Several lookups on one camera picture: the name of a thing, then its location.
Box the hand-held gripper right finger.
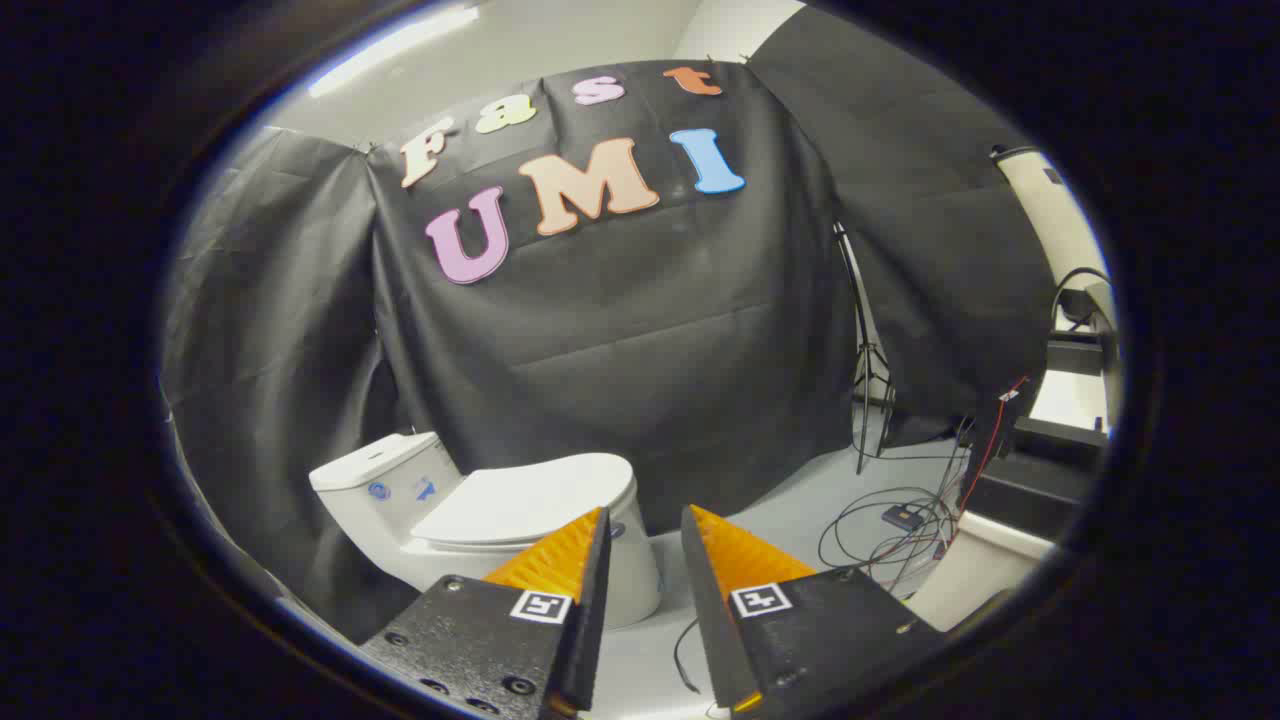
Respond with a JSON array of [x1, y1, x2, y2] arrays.
[[680, 504, 947, 720]]

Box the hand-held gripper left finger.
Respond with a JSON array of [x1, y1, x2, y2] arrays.
[[358, 506, 613, 720]]

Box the white toilet lid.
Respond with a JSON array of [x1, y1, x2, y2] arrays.
[[410, 453, 638, 549]]

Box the white ceramic toilet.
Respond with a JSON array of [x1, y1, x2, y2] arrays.
[[308, 432, 663, 631]]

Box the black backdrop cloth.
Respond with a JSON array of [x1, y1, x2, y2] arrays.
[[160, 5, 1061, 646]]

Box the black tripod stand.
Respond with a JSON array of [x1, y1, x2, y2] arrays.
[[833, 222, 896, 476]]

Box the large black case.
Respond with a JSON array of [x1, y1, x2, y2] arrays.
[[965, 418, 1109, 541]]

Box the small black box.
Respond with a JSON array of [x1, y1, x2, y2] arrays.
[[1045, 330, 1106, 377]]

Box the white panel with black trim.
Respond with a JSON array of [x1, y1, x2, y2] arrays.
[[990, 145, 1106, 301]]

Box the loose black floor cable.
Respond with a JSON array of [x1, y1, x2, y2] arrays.
[[673, 617, 706, 696]]

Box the tangle of black floor cables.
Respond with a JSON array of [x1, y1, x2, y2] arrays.
[[818, 420, 976, 601]]

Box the thin red cable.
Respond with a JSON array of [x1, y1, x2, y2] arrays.
[[960, 375, 1031, 506]]

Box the looped black cable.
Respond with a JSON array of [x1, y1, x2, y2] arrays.
[[1050, 267, 1113, 331]]

